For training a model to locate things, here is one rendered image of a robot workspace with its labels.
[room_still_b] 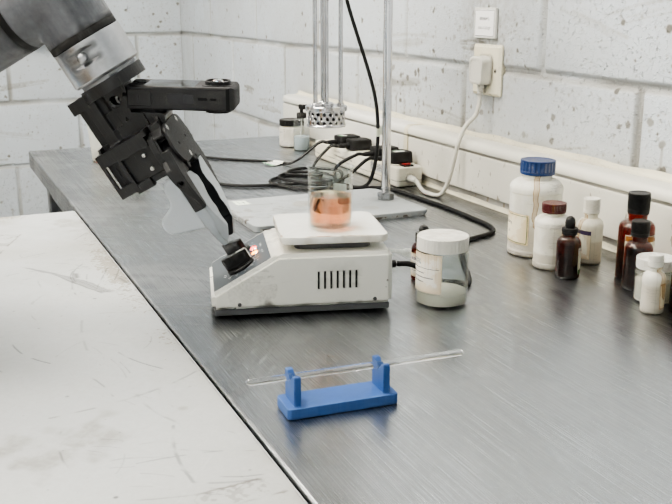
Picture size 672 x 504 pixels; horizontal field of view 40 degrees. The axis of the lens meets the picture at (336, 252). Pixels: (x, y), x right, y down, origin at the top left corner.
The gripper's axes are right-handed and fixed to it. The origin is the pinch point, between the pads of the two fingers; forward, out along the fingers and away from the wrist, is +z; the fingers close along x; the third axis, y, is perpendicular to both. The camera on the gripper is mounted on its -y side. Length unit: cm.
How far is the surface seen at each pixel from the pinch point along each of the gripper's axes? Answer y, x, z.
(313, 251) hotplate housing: -6.8, 0.5, 6.9
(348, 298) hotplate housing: -7.7, 1.4, 13.4
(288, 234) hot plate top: -5.3, 0.0, 4.0
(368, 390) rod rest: -11.1, 24.6, 13.1
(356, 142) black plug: -2, -89, 18
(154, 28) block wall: 66, -240, -22
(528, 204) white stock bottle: -28.9, -23.5, 22.1
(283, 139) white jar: 18, -119, 15
